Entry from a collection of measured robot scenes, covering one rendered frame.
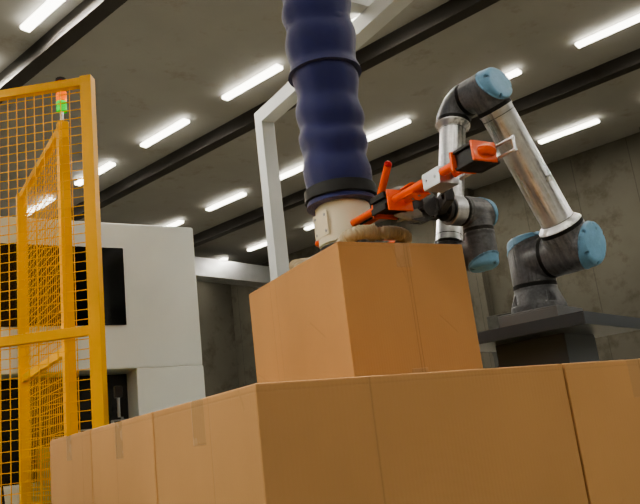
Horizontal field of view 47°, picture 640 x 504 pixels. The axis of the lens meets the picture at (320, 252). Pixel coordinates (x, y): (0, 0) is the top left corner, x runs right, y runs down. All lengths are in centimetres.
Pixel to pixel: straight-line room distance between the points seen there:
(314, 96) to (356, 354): 88
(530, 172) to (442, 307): 69
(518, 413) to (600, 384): 22
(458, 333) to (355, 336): 32
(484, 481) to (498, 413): 11
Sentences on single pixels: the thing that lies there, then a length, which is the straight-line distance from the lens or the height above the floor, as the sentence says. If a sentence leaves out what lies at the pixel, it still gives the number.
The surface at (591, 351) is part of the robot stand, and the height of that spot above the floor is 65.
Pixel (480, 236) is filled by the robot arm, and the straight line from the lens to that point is 220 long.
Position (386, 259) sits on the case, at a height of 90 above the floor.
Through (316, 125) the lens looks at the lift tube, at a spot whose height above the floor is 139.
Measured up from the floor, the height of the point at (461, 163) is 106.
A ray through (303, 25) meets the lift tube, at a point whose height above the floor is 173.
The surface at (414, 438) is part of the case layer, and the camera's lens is 111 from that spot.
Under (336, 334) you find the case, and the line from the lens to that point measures 187.
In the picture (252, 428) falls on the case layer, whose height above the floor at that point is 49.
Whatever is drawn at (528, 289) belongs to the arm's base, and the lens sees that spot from 262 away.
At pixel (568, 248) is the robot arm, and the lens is 253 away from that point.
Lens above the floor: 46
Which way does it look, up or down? 14 degrees up
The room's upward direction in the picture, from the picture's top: 7 degrees counter-clockwise
